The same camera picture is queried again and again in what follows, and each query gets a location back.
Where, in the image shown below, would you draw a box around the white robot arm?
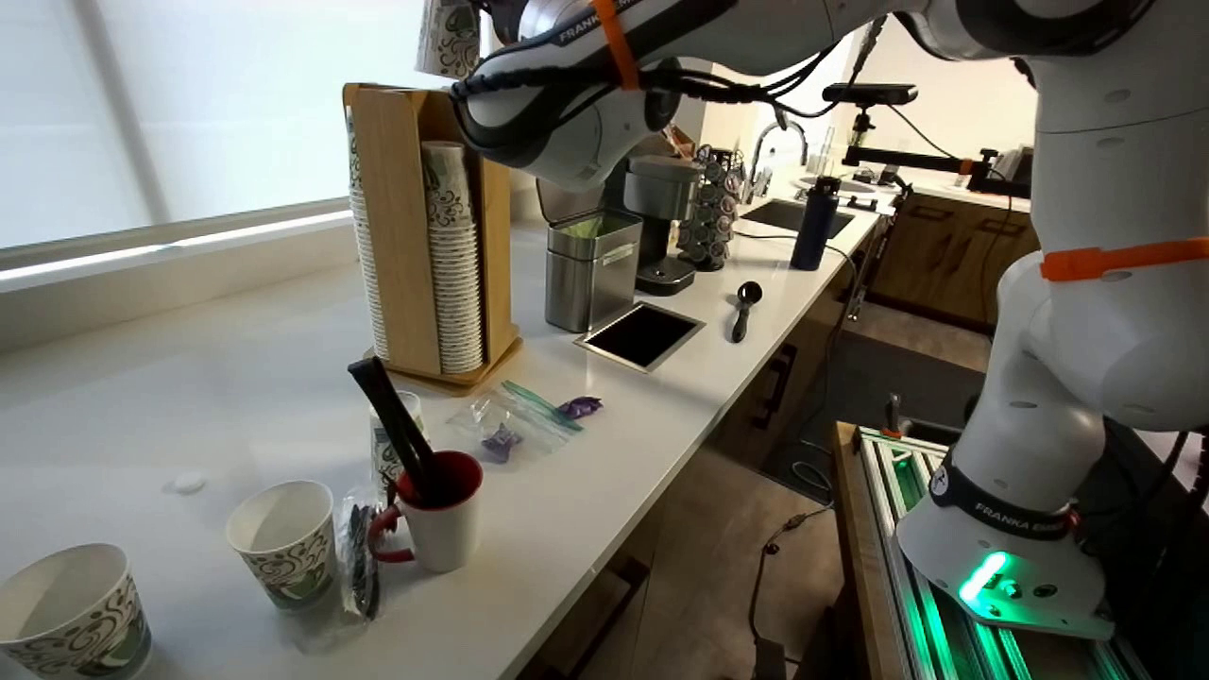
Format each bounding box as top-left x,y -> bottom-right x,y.
452,0 -> 1209,638

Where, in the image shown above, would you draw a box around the black coffee scoop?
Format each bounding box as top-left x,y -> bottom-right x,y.
729,280 -> 762,344

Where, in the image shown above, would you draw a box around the black coffee grinder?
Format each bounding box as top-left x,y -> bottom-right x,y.
624,156 -> 695,294

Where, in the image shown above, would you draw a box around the stacked patterned paper cups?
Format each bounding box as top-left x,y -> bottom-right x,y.
420,139 -> 482,372

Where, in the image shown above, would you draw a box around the wooden cup dispenser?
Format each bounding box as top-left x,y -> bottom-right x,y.
343,83 -> 517,390

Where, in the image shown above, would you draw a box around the middle patterned paper cup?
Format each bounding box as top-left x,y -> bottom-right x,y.
225,480 -> 335,608

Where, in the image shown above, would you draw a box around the front left paper cup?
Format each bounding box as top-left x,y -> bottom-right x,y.
0,545 -> 149,680

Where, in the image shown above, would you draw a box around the clear plastic bag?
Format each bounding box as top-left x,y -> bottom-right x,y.
440,381 -> 603,464

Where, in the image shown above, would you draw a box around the patterned jar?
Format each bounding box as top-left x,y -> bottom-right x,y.
680,145 -> 743,271

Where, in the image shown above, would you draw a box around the red and white mug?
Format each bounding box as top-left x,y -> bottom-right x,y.
391,448 -> 482,570

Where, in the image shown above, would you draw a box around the black utensil in mug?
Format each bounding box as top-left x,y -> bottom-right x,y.
346,353 -> 448,506

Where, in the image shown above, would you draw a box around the black bottle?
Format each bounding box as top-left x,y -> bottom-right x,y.
788,177 -> 840,271

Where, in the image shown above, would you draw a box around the scissors in plastic wrap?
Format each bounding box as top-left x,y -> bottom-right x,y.
343,501 -> 414,620

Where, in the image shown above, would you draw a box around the wooden cabinet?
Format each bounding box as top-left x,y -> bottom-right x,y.
867,193 -> 1034,333

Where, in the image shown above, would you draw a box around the white bottle cap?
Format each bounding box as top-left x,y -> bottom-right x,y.
168,472 -> 207,493

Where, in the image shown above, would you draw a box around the green lit robot base rail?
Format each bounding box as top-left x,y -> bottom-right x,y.
832,421 -> 1147,680

